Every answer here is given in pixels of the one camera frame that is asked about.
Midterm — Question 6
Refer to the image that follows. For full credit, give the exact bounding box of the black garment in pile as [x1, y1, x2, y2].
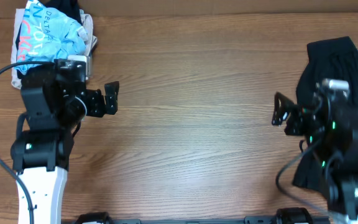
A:
[11, 0, 82, 63]

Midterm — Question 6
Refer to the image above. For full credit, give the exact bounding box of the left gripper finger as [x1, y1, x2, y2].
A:
[104, 95, 117, 114]
[104, 81, 119, 96]

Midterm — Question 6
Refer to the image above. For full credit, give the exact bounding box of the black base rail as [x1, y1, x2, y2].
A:
[63, 207, 331, 224]

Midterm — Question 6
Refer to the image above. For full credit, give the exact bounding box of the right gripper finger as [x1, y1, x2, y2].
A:
[272, 102, 291, 126]
[274, 92, 296, 109]

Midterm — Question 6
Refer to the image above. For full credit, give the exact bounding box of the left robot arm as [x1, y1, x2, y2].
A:
[11, 62, 119, 223]

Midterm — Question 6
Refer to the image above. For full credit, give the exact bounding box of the beige garment in pile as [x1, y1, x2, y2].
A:
[11, 9, 98, 89]

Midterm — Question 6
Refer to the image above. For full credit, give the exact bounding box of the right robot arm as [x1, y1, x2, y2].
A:
[272, 90, 358, 223]

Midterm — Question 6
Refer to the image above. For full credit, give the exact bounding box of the black t-shirt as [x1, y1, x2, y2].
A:
[292, 36, 358, 192]

